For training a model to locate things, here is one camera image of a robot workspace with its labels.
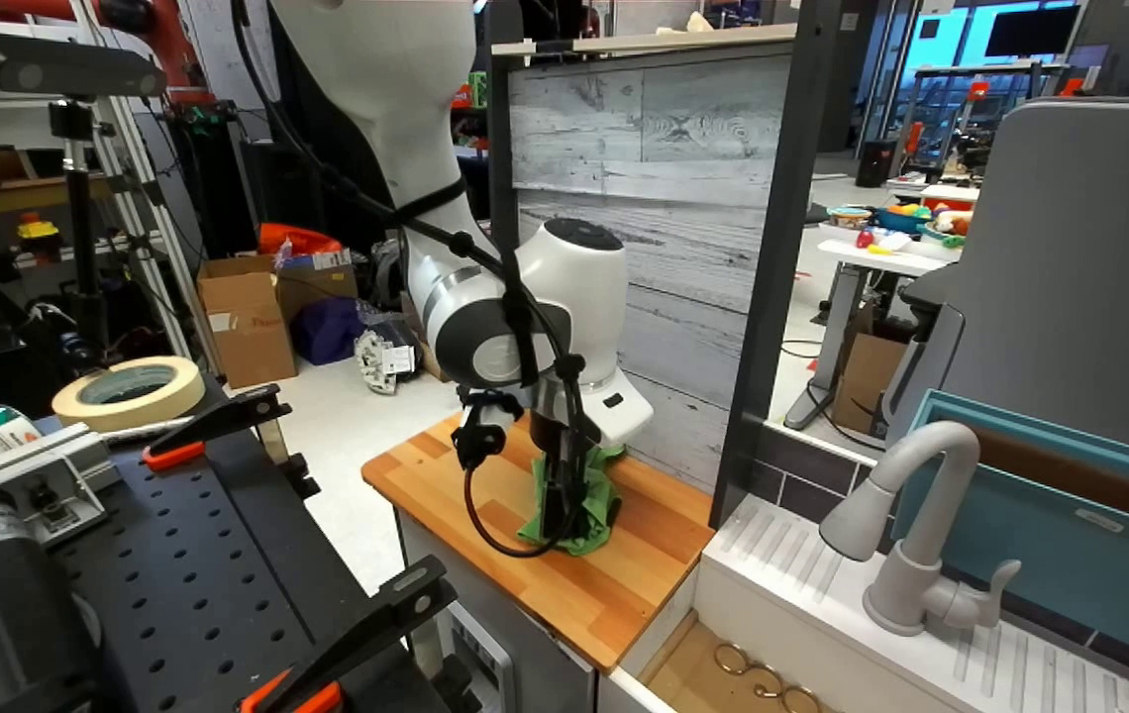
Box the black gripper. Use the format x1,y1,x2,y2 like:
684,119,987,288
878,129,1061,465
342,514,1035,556
526,391,610,552

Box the green towel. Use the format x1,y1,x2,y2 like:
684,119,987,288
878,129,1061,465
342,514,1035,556
516,445,629,557

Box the wooden top toy kitchen cabinet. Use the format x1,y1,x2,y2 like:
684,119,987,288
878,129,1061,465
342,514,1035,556
359,408,719,713

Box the large black orange clamp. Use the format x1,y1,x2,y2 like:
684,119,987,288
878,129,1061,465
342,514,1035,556
233,552,464,713

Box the white toy sink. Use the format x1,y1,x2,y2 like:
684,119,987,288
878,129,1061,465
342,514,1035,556
598,490,1129,713

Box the white round device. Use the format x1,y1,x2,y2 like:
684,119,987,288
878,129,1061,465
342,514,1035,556
347,321,422,400

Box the purple bag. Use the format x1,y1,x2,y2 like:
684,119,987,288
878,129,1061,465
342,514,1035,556
287,292,367,367

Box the cardboard box under table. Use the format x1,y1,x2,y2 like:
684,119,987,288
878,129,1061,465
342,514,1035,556
828,329,909,440

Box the grey wood backsplash panel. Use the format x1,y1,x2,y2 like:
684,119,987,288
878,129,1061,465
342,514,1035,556
507,51,801,495

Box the grey toy faucet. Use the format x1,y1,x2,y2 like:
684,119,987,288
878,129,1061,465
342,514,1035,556
817,416,1026,650

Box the small black orange clamp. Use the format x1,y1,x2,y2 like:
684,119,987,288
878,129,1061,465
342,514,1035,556
134,379,297,479

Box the tall cardboard box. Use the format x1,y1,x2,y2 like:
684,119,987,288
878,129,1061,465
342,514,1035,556
194,251,299,391

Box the black perforated board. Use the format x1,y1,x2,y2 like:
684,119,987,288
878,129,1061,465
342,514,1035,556
46,416,464,713

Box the orange bag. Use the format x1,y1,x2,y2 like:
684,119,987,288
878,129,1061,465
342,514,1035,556
254,218,347,261

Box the white background table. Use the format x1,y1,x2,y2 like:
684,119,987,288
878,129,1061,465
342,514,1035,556
781,220,967,436

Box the colourful toys pile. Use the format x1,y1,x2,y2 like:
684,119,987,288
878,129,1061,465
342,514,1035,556
847,195,979,259

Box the black waste bin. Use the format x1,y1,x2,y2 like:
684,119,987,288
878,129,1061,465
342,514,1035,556
851,135,903,191

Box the masking tape roll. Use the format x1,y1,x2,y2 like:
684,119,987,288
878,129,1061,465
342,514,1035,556
46,352,211,436

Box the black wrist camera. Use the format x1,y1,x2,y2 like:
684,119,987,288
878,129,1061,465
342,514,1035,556
446,391,521,474

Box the wire rings in sink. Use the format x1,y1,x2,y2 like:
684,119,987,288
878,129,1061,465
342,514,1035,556
706,636,822,713

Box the wide black frame post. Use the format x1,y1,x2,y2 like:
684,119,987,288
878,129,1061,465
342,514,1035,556
706,0,847,536

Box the thin black frame post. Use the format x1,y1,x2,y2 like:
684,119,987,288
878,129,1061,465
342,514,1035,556
483,45,526,268

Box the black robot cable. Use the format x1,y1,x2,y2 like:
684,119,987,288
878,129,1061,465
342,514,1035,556
225,0,610,564

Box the teal window frame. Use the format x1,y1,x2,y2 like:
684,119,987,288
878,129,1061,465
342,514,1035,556
888,385,1129,683

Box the black camera stand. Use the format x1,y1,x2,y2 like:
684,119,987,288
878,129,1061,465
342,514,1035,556
44,96,113,376

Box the black stereo camera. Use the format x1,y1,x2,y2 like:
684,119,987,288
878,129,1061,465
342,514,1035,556
0,28,169,102

